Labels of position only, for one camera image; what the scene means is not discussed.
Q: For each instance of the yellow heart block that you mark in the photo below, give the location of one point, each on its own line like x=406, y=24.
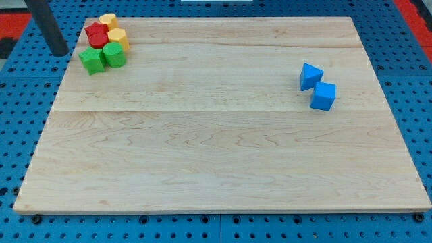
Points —
x=110, y=20

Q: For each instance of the red cylinder block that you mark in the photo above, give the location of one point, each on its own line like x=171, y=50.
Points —
x=98, y=41

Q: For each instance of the blue cube block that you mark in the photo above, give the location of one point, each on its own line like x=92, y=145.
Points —
x=323, y=96

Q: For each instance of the red star block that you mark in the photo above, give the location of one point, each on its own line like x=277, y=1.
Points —
x=96, y=28

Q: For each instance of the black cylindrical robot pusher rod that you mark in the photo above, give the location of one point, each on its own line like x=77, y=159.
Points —
x=45, y=20

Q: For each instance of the green cylinder block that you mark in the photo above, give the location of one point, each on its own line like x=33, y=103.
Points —
x=114, y=55

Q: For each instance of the yellow hexagon block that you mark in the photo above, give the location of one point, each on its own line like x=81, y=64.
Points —
x=119, y=35

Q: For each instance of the blue triangle block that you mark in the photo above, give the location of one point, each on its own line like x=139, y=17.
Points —
x=309, y=76

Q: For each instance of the green star block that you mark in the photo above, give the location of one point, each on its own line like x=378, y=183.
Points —
x=93, y=60

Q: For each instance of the light wooden board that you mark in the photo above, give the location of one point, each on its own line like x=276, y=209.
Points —
x=207, y=117

